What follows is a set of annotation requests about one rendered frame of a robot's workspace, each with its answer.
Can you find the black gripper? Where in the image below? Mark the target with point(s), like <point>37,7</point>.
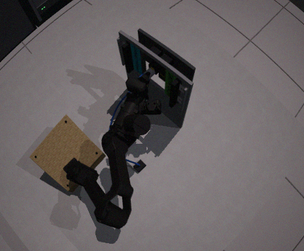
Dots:
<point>138,89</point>

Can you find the blue cable with plug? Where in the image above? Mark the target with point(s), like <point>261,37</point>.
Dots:
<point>152,73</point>

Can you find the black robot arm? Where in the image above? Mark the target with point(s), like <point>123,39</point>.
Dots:
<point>125,130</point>

